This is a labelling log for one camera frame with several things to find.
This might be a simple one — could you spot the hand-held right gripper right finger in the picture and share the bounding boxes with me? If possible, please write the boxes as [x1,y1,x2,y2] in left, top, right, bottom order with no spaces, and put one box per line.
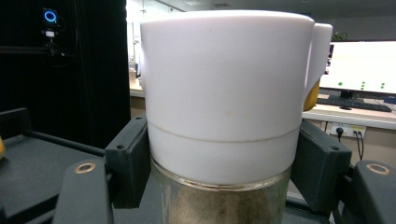
[290,119,353,216]

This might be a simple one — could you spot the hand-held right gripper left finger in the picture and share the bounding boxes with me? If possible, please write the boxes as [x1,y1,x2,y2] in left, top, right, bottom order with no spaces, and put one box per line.
[104,114,152,210]

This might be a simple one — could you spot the black two-tier shelf rack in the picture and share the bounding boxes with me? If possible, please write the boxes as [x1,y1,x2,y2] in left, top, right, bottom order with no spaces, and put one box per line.
[0,106,331,224]

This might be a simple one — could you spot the glass jar with white lid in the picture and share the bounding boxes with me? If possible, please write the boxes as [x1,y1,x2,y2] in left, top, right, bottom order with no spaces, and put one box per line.
[138,9,333,224]

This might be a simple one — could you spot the white power strip yellow label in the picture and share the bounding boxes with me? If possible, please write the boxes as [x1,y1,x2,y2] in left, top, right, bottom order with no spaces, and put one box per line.
[330,122,367,139]

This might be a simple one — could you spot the black keyboard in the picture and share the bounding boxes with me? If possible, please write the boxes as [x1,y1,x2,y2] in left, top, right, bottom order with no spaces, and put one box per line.
[316,96,393,114]

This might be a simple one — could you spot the black curtain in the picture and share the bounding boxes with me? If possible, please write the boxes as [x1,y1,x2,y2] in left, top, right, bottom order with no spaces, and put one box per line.
[0,0,132,149]

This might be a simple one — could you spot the computer monitor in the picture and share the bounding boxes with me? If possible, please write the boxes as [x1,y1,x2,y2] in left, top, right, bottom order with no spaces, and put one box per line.
[319,40,396,101]

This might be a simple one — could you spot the green plant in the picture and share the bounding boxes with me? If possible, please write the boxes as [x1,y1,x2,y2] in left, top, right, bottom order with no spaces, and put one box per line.
[331,31,349,42]

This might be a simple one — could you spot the black camera blue ring light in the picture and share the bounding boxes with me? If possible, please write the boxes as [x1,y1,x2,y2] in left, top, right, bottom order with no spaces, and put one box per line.
[41,7,60,38]

